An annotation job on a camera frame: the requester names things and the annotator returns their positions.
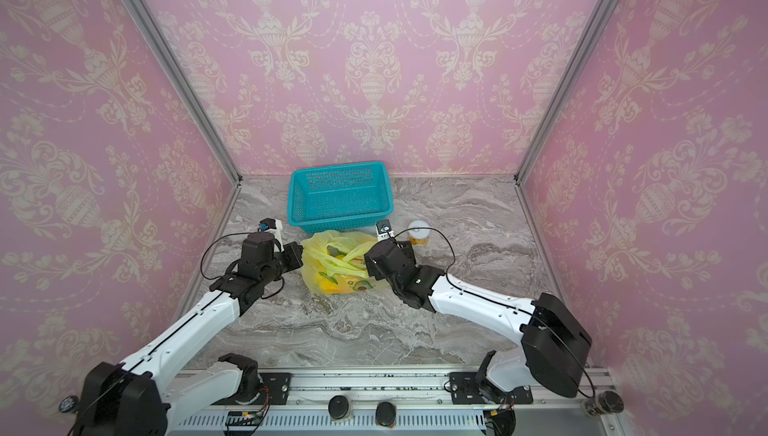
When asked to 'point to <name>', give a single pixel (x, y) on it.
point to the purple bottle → (68, 403)
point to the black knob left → (338, 407)
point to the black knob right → (386, 414)
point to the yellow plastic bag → (333, 262)
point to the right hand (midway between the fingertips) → (384, 248)
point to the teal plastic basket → (349, 198)
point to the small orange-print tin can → (421, 235)
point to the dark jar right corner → (604, 403)
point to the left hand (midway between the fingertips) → (305, 248)
